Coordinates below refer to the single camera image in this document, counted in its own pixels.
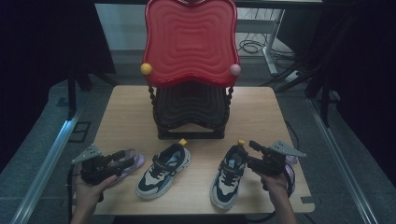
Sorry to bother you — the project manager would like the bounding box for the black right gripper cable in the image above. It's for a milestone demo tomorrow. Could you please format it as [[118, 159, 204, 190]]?
[[246, 119, 301, 224]]

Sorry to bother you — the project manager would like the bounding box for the red and black shoe rack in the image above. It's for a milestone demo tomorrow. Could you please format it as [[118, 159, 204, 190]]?
[[139, 0, 242, 141]]

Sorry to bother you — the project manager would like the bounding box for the black metal stand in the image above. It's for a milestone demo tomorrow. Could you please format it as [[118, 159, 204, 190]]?
[[66, 65, 78, 121]]

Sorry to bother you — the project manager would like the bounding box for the aluminium floor rail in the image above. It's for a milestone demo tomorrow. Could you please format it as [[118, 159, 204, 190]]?
[[8, 104, 87, 224], [306, 96, 380, 224]]

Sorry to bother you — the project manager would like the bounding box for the navy and white sneaker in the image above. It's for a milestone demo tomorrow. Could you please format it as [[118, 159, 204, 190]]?
[[209, 139, 250, 211], [135, 138, 192, 201]]

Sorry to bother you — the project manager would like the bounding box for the bundle of floor cables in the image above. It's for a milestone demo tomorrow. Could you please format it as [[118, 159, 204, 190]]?
[[237, 33, 297, 62]]

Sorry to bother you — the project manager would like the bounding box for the person's right hand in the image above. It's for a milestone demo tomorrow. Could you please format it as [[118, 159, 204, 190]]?
[[260, 173, 290, 201]]

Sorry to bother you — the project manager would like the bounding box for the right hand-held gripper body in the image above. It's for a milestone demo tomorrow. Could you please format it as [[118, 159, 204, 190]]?
[[248, 140, 307, 177]]

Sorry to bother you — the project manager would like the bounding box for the white power strip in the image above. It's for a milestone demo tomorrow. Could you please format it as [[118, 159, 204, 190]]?
[[284, 70, 302, 84]]

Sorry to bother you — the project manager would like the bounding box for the white desk frame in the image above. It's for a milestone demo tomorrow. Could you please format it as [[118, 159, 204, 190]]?
[[235, 8, 287, 77]]

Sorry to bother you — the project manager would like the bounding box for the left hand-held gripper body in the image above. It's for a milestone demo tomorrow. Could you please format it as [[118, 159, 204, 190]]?
[[70, 143, 123, 187]]

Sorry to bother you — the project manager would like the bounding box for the person's left hand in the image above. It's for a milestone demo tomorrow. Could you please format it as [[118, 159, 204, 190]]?
[[74, 175, 118, 212]]

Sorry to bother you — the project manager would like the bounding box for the black curtain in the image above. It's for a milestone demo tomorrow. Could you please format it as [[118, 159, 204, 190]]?
[[0, 0, 117, 174], [276, 0, 396, 188]]

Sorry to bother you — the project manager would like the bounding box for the purple child's shoe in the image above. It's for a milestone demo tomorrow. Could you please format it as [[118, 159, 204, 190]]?
[[284, 154, 299, 198], [106, 148, 147, 185]]

